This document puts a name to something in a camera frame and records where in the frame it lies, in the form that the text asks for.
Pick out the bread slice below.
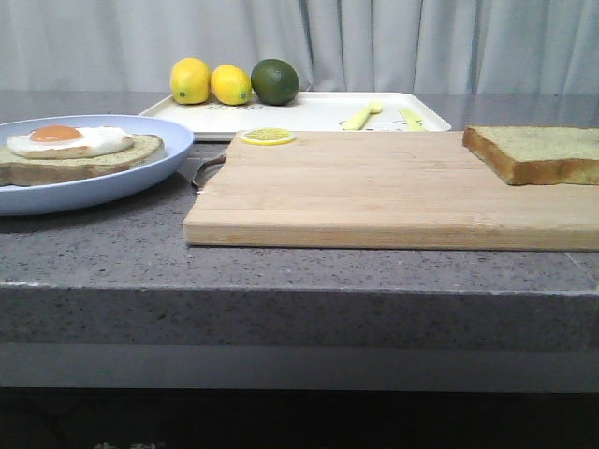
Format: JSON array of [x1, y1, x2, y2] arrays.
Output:
[[1, 135, 166, 187], [462, 125, 598, 186]]

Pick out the light blue plate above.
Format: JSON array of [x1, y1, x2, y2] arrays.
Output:
[[1, 114, 194, 216]]

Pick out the white rectangular tray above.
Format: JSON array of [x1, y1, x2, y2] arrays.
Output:
[[141, 92, 451, 142]]

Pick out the lemon slice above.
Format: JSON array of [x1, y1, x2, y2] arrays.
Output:
[[240, 127, 296, 146]]

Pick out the wooden cutting board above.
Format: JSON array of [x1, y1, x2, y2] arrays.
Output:
[[183, 132, 598, 251]]

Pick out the yellow plastic fork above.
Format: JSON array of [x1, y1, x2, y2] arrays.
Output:
[[341, 101, 383, 131]]

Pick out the green lime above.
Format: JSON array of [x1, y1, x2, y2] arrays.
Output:
[[251, 59, 300, 106]]

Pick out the yellow plastic knife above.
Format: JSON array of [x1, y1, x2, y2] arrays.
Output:
[[399, 108, 426, 132]]

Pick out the right yellow lemon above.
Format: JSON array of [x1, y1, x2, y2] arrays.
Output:
[[211, 65, 253, 106]]

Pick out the yellow lemon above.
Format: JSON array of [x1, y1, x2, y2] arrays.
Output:
[[211, 65, 253, 106], [170, 57, 212, 105]]

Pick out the left yellow lemon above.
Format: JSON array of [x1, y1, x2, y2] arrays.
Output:
[[170, 57, 212, 105]]

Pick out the fried egg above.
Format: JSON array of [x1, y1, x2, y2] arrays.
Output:
[[7, 124, 134, 159]]

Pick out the grey curtain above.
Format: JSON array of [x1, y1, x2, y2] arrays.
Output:
[[1, 1, 598, 94]]

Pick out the metal cutting board handle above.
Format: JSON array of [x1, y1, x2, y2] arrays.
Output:
[[190, 156, 226, 196]]

